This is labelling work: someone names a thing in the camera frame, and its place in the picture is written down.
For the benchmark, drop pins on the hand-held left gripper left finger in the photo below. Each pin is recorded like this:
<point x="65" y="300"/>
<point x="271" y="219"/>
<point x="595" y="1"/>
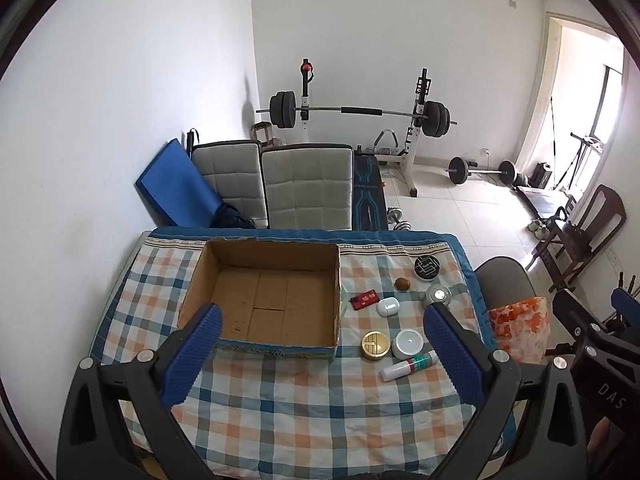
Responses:
<point x="195" y="355"/>

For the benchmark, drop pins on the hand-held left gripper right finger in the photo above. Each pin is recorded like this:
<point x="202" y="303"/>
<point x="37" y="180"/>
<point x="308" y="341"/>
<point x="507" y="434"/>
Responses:
<point x="452" y="355"/>

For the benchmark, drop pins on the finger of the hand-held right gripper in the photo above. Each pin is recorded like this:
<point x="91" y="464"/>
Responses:
<point x="575" y="310"/>
<point x="626" y="304"/>

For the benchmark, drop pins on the white tube green red label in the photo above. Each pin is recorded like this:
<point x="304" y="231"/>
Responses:
<point x="407" y="366"/>

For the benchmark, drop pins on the white round jar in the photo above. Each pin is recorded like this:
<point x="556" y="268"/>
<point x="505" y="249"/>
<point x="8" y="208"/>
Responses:
<point x="407" y="343"/>

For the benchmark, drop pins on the silver round jar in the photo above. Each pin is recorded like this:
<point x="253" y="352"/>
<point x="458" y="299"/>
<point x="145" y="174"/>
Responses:
<point x="438" y="295"/>

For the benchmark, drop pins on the gold round jar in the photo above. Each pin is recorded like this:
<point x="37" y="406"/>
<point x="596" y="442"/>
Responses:
<point x="375" y="346"/>

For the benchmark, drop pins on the white earbuds case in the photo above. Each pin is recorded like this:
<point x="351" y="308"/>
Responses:
<point x="387" y="306"/>

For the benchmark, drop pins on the brown round nut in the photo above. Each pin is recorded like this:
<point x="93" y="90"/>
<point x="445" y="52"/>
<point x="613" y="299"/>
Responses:
<point x="402" y="284"/>

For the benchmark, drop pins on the cardboard box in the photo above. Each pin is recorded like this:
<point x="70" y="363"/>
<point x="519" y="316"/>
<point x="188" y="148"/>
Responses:
<point x="272" y="310"/>

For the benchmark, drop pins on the black round tin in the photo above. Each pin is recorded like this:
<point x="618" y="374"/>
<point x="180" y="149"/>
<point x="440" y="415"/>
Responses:
<point x="426" y="266"/>

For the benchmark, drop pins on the small red packet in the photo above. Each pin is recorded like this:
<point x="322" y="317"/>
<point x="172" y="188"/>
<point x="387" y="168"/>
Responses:
<point x="364" y="300"/>

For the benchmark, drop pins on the person's right hand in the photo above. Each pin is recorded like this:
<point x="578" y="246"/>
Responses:
<point x="599" y="435"/>

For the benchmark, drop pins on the orange white floral cloth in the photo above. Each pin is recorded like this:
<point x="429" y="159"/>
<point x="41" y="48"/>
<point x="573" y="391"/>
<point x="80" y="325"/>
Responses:
<point x="520" y="327"/>

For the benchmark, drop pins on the dark wooden chair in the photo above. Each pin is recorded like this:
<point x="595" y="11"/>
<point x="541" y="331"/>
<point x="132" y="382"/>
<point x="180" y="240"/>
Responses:
<point x="582" y="240"/>

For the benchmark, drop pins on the grey round chair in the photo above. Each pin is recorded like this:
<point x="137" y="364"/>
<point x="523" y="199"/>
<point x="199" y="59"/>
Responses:
<point x="505" y="280"/>

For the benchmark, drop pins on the white sneakers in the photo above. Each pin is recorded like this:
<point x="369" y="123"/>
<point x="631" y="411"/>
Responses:
<point x="537" y="227"/>

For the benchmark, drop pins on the black treadmill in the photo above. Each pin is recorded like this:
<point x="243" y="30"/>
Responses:
<point x="550" y="192"/>

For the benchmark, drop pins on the dark blue bag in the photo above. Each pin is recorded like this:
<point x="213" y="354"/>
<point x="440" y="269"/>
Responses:
<point x="231" y="217"/>

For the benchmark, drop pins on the chrome dumbbells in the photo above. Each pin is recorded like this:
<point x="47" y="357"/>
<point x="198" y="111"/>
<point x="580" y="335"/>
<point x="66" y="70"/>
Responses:
<point x="398" y="220"/>

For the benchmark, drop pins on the short barbell with black plates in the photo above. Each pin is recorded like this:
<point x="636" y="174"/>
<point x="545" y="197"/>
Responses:
<point x="481" y="170"/>

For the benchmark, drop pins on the blue folded exercise mat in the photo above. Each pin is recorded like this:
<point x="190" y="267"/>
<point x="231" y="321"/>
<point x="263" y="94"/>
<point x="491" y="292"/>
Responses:
<point x="177" y="185"/>

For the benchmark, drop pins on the grey tufted cushion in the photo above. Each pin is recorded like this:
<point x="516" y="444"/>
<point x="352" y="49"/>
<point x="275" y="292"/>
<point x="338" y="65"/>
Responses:
<point x="230" y="180"/>
<point x="306" y="187"/>

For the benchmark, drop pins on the black weight bench pad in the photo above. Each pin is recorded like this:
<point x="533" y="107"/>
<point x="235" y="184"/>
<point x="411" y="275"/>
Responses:
<point x="369" y="192"/>

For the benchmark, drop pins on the white barbell rack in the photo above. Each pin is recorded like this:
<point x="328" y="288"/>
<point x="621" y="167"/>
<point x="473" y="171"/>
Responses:
<point x="415" y="130"/>

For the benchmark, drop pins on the small brown stool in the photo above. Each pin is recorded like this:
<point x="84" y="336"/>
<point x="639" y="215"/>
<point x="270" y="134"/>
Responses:
<point x="262" y="132"/>

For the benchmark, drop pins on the long barbell with black plates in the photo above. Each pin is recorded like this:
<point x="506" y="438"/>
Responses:
<point x="350" y="110"/>

